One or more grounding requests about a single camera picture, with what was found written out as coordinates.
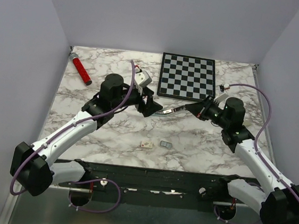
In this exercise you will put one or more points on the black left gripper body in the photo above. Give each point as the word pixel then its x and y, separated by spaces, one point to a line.
pixel 135 99

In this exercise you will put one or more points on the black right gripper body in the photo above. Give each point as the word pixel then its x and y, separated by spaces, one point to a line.
pixel 213 112

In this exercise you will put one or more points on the white staple box sleeve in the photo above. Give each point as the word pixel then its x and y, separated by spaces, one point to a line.
pixel 146 144

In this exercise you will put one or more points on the staple tray with staples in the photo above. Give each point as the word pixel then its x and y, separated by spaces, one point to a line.
pixel 165 144

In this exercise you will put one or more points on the light blue stapler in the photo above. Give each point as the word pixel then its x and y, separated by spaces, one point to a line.
pixel 169 112

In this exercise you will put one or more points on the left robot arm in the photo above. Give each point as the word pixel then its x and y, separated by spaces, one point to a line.
pixel 35 166

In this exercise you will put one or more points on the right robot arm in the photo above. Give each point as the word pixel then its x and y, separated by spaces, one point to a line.
pixel 277 200

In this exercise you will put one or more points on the grey green stapler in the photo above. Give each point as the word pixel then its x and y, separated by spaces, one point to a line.
pixel 246 123

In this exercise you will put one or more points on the black grey chessboard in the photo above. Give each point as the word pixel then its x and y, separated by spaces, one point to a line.
pixel 186 77

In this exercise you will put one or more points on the red glitter toy microphone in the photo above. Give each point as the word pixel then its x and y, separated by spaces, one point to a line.
pixel 80 68

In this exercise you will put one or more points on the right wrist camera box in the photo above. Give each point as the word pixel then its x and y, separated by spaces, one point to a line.
pixel 223 93

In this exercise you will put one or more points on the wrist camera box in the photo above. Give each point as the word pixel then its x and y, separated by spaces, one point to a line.
pixel 223 93
pixel 142 78

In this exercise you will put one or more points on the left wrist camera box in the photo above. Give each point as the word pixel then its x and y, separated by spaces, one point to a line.
pixel 142 78

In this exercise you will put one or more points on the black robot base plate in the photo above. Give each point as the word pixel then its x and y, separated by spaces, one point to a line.
pixel 202 186

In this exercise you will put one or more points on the aluminium rail frame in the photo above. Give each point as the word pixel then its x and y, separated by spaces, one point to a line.
pixel 130 192

